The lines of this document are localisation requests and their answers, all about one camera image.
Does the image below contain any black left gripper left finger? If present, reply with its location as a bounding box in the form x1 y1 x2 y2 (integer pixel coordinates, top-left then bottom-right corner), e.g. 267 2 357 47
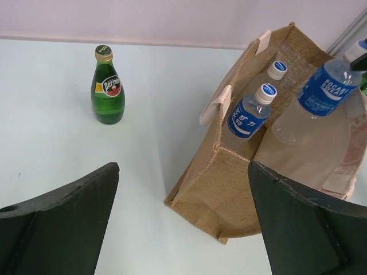
1 162 119 274

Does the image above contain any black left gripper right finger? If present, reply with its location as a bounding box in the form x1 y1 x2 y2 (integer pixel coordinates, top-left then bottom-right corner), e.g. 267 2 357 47
248 160 366 274

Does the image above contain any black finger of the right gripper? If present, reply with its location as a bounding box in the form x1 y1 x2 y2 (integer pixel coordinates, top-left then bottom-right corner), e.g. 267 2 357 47
350 53 367 71

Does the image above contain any blue cap plastic bottle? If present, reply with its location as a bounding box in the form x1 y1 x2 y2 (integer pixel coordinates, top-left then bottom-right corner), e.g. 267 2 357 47
248 61 287 106

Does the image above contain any blue label water bottle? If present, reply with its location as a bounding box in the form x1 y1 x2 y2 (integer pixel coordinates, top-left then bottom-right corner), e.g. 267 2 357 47
221 83 277 153

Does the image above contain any green Perrier glass bottle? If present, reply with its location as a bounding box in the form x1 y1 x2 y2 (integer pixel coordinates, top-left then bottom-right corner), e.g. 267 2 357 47
91 45 125 125

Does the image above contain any tan canvas jute bag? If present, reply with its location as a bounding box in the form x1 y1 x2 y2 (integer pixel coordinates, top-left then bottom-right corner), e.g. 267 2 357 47
165 23 366 243

